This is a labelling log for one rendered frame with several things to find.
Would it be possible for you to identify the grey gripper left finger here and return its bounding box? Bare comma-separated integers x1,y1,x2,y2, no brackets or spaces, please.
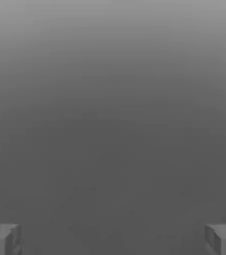
0,223,23,255

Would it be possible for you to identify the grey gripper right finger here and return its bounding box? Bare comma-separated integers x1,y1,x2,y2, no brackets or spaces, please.
204,223,226,255

